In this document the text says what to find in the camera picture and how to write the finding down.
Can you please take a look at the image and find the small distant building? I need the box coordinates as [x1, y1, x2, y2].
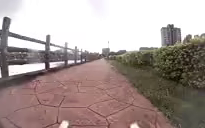
[101, 47, 111, 56]

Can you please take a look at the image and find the red stone-pattern path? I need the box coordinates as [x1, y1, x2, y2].
[0, 58, 178, 128]

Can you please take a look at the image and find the low distant building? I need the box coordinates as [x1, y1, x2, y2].
[138, 46, 159, 52]

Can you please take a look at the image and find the grass strip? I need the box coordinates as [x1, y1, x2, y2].
[107, 59, 205, 128]

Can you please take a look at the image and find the robot's own part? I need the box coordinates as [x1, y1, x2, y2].
[129, 121, 141, 128]
[58, 120, 70, 128]

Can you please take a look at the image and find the tall grey building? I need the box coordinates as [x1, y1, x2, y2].
[160, 23, 182, 47]

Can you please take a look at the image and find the grey concrete kerb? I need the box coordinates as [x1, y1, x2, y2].
[0, 59, 91, 90]

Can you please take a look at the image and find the river water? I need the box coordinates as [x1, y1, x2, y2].
[0, 59, 81, 81]

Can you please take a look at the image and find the green hedge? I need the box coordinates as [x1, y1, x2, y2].
[108, 35, 205, 91]

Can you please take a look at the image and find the wooden post-and-rail fence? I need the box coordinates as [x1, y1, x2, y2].
[0, 16, 101, 81]

